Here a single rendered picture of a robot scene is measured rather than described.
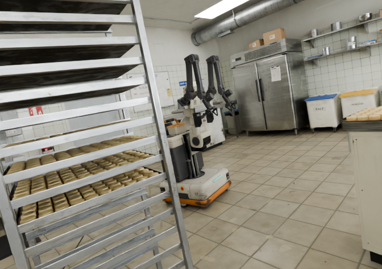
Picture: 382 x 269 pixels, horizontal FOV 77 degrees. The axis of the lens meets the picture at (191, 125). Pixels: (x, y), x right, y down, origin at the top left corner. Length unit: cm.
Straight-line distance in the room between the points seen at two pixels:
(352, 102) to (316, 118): 70
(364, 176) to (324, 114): 389
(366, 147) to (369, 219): 44
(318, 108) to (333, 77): 88
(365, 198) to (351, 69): 445
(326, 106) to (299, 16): 217
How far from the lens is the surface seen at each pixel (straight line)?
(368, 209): 184
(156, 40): 609
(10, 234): 105
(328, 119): 558
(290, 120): 555
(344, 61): 606
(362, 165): 174
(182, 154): 284
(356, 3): 611
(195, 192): 269
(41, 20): 109
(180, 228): 124
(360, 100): 538
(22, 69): 104
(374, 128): 166
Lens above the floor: 120
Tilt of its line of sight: 6 degrees down
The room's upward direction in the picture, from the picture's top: 11 degrees counter-clockwise
